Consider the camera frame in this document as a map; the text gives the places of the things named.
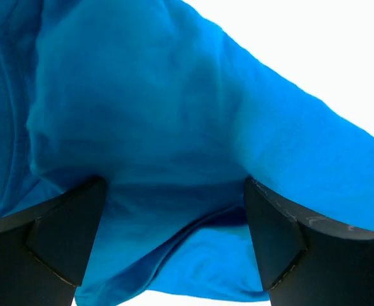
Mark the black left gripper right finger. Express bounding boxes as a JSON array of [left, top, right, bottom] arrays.
[[243, 178, 374, 306]]

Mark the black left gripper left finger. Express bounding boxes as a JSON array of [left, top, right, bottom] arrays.
[[0, 177, 106, 306]]

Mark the blue t shirt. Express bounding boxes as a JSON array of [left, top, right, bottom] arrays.
[[0, 1, 374, 305]]

